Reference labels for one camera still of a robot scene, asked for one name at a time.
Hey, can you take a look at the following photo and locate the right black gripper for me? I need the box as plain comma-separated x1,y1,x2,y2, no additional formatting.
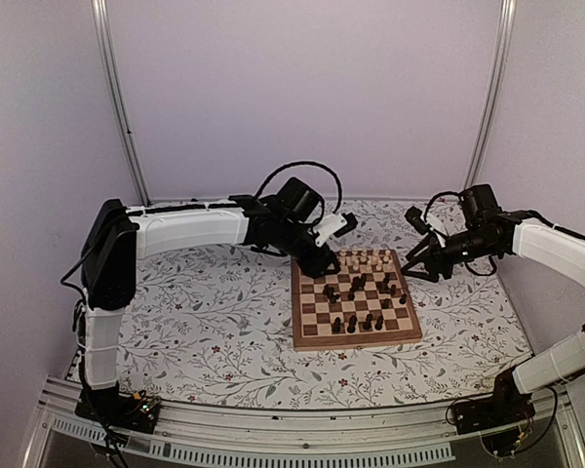
401,227,498,284

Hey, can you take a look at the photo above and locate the aluminium frame post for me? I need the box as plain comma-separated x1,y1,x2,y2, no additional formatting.
91,0,151,206
463,0,517,188

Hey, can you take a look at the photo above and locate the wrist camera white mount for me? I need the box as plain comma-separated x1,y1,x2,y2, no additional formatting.
405,206,449,247
311,213,358,247

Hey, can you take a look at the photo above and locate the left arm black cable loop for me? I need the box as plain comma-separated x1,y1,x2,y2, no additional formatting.
253,161,345,215

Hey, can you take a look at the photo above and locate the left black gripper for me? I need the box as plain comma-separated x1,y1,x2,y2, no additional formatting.
276,221,342,281

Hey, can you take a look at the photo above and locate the front aluminium rail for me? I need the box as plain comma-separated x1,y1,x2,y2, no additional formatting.
21,377,585,467

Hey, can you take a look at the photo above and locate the wooden chess board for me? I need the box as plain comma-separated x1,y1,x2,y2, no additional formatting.
292,249,422,352

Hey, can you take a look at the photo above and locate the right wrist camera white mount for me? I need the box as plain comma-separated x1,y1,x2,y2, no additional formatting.
405,206,449,247

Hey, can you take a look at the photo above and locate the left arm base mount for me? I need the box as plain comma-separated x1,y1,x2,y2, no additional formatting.
75,383,162,434

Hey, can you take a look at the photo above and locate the dark chess piece left cluster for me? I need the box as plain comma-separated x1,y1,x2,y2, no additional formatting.
323,285,340,304

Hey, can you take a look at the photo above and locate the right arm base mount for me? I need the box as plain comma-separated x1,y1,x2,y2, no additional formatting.
445,391,535,458

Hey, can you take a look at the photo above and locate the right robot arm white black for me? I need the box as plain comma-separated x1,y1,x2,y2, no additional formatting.
401,184,585,425

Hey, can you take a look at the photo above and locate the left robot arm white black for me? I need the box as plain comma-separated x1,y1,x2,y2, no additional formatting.
70,177,357,423

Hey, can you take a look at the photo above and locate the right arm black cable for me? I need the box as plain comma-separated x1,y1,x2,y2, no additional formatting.
424,189,467,215

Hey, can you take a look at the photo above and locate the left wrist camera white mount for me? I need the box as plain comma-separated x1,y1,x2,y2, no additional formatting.
311,213,358,247

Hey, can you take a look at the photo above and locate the floral patterned table mat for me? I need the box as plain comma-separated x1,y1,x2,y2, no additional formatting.
115,245,531,410

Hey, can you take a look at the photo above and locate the right aluminium frame post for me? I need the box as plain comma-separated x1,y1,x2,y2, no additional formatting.
463,0,517,188

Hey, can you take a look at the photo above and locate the left aluminium frame post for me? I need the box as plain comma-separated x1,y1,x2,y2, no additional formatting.
91,0,151,206

